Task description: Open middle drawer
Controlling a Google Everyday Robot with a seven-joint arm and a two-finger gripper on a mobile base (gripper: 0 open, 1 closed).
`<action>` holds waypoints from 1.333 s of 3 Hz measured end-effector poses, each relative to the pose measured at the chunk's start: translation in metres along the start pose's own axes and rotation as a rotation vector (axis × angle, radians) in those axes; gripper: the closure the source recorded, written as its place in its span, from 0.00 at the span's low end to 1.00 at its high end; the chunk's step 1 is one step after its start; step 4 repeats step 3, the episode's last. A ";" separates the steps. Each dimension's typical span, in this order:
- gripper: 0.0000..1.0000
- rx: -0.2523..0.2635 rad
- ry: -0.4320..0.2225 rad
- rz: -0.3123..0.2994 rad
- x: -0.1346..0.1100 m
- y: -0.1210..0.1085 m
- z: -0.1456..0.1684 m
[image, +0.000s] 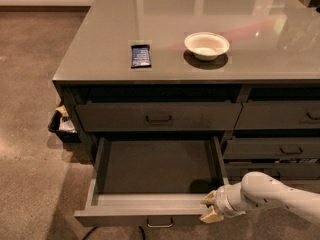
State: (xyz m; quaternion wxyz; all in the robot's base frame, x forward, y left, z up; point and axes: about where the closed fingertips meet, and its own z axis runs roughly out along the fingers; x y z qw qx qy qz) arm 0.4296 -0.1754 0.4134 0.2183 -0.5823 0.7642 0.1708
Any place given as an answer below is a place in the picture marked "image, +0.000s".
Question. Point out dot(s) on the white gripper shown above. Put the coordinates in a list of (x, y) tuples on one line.
[(222, 200)]

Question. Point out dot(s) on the drawer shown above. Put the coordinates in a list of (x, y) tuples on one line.
[(281, 171), (279, 115), (272, 148), (162, 116), (155, 183)]

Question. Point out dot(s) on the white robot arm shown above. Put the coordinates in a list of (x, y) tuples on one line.
[(257, 190)]

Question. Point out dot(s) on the dark grey drawer cabinet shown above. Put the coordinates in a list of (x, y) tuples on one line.
[(274, 55)]

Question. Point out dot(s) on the white bowl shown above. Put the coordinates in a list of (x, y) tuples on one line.
[(206, 46)]

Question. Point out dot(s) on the black bin with trash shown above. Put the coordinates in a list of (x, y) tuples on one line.
[(62, 126)]

